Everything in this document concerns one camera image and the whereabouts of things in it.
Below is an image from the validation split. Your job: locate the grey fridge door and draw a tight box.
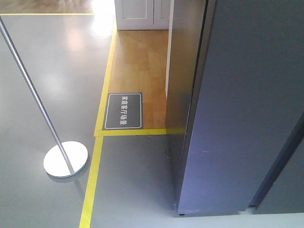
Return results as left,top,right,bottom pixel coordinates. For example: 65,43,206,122
178,0,304,215

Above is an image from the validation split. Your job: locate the dark grey fridge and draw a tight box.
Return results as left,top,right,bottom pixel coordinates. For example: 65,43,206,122
165,0,304,216

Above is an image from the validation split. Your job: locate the grey floor sign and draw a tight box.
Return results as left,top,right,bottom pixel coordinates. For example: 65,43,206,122
103,93,143,130

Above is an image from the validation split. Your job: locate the silver floor stand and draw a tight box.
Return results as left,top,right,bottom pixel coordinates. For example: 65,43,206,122
0,20,88,178

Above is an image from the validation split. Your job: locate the white panelled cabinet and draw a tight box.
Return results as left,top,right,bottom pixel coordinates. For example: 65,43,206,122
114,0,171,30

